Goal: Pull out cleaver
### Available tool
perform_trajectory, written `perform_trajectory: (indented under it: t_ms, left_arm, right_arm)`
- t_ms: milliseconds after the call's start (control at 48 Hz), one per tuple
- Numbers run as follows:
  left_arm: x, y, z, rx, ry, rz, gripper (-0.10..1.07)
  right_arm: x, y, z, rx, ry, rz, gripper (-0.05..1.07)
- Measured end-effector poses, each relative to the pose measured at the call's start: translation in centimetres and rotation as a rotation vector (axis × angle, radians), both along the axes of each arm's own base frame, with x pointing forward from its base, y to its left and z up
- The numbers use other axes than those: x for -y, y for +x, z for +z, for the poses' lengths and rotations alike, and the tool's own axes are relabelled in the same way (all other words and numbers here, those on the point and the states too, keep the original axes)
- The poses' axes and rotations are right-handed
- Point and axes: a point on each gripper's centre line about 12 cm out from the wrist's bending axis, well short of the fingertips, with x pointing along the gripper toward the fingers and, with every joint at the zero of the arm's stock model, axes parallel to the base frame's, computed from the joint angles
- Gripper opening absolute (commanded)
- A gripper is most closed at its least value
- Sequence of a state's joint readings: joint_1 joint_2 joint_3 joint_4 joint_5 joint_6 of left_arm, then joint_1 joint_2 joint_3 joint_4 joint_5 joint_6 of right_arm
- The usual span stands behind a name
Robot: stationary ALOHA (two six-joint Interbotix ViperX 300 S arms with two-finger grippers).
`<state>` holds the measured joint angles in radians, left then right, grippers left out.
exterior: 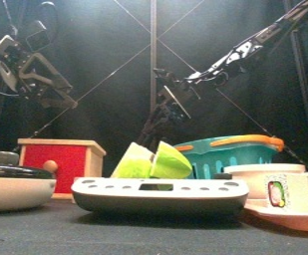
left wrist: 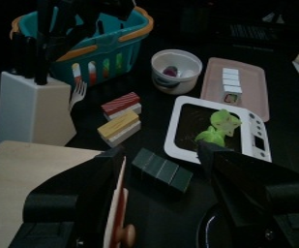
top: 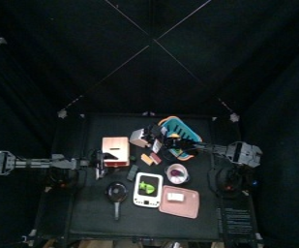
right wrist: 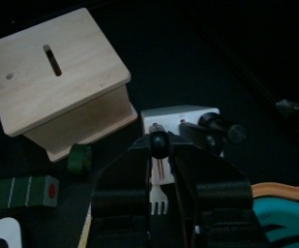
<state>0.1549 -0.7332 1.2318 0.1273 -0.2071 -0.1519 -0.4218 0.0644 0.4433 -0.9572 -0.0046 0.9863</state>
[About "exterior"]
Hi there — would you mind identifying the lime green toy wedge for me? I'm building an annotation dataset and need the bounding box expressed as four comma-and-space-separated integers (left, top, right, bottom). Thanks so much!
110, 141, 156, 179

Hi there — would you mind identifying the red wooden drawer box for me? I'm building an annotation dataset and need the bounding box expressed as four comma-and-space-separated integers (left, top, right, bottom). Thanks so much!
17, 137, 109, 200

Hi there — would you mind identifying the grey kitchen scale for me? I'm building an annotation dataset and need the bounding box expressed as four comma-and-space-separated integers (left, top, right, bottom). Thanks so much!
70, 176, 251, 217

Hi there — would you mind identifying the white mug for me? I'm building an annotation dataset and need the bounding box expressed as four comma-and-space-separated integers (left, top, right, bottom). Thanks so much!
223, 162, 308, 200

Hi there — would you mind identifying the white pot with black lid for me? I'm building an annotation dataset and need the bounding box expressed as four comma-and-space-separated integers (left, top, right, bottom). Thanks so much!
0, 150, 58, 213

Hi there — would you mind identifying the white carton with fruit print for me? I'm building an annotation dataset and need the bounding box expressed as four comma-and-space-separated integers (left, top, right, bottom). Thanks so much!
265, 172, 308, 215

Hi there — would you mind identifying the pink plate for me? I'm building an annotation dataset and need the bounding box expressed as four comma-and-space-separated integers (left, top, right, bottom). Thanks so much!
243, 198, 308, 233

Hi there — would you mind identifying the grey vertical frame pole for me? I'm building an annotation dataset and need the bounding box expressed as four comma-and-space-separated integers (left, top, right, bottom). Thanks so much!
149, 0, 158, 114

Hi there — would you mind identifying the teal basket with orange handles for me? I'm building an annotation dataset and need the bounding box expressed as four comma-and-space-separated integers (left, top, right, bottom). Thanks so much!
173, 133, 287, 180

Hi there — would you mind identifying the dark frame post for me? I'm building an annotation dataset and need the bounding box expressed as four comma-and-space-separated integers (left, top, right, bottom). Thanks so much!
283, 0, 308, 167

